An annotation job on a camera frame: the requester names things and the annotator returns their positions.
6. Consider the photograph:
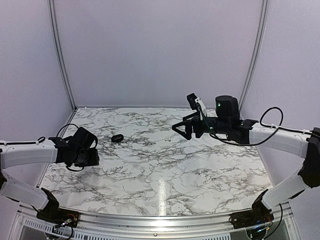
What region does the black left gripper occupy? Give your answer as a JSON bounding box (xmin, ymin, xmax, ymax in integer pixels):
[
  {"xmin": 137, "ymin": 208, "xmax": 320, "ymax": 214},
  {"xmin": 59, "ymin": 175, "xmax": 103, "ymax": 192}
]
[{"xmin": 73, "ymin": 148, "xmax": 100, "ymax": 168}]

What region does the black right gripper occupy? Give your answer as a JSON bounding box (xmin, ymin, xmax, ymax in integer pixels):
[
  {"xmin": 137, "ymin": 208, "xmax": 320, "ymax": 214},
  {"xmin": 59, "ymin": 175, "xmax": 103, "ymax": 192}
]
[{"xmin": 171, "ymin": 110, "xmax": 230, "ymax": 141}]

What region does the black earbud charging case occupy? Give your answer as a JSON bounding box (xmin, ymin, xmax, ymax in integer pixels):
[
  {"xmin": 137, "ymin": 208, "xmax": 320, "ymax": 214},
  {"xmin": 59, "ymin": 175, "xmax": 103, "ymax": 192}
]
[{"xmin": 111, "ymin": 134, "xmax": 124, "ymax": 143}]

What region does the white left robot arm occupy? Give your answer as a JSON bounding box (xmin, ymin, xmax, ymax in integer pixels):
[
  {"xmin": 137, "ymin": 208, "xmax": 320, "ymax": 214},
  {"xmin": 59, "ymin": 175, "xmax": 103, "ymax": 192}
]
[{"xmin": 0, "ymin": 136, "xmax": 100, "ymax": 223}]

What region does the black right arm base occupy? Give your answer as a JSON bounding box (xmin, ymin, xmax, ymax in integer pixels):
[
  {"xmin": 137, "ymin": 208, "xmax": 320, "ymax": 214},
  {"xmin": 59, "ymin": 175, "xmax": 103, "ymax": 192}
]
[{"xmin": 229, "ymin": 197, "xmax": 274, "ymax": 229}]

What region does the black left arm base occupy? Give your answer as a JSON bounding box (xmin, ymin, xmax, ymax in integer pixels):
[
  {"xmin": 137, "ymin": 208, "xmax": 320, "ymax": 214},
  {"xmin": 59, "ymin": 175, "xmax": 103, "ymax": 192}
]
[{"xmin": 36, "ymin": 188, "xmax": 80, "ymax": 228}]

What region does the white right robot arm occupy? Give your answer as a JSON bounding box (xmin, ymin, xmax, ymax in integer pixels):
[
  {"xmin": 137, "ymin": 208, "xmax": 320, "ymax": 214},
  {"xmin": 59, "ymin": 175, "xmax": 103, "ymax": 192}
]
[{"xmin": 172, "ymin": 112, "xmax": 320, "ymax": 224}]

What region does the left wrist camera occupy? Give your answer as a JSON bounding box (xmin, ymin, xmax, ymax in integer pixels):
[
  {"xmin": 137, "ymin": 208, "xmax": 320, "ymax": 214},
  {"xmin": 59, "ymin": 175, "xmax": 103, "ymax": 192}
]
[{"xmin": 64, "ymin": 127, "xmax": 98, "ymax": 153}]

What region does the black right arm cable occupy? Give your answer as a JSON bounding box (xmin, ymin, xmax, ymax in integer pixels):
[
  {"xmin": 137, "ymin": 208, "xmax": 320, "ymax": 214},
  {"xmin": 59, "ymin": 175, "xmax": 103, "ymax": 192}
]
[{"xmin": 196, "ymin": 106, "xmax": 311, "ymax": 147}]

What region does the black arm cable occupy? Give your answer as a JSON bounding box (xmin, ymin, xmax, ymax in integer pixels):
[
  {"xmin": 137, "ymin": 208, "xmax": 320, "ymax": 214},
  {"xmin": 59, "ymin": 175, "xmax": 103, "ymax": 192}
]
[
  {"xmin": 196, "ymin": 106, "xmax": 311, "ymax": 147},
  {"xmin": 0, "ymin": 123, "xmax": 85, "ymax": 172}
]

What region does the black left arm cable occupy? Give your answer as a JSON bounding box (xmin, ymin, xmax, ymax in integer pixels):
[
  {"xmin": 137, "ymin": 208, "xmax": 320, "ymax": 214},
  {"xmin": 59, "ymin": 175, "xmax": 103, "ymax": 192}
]
[{"xmin": 0, "ymin": 123, "xmax": 85, "ymax": 172}]

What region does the aluminium front rail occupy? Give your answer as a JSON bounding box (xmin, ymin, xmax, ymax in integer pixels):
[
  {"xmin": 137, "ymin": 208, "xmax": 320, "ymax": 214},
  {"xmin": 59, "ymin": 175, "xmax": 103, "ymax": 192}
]
[{"xmin": 8, "ymin": 203, "xmax": 301, "ymax": 240}]

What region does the right aluminium wall post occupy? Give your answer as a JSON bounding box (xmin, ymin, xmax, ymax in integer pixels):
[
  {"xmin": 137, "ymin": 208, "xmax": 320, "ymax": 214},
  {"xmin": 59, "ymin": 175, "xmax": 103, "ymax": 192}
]
[{"xmin": 238, "ymin": 0, "xmax": 270, "ymax": 111}]

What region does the aluminium wall post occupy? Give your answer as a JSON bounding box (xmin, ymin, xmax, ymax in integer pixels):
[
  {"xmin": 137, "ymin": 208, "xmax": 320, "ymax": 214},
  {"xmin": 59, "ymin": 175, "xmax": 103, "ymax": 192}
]
[
  {"xmin": 47, "ymin": 0, "xmax": 77, "ymax": 111},
  {"xmin": 238, "ymin": 0, "xmax": 270, "ymax": 111}
]

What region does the left aluminium wall post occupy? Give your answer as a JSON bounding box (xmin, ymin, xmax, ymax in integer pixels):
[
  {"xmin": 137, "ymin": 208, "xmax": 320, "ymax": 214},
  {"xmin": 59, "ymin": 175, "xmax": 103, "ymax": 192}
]
[{"xmin": 47, "ymin": 0, "xmax": 77, "ymax": 111}]

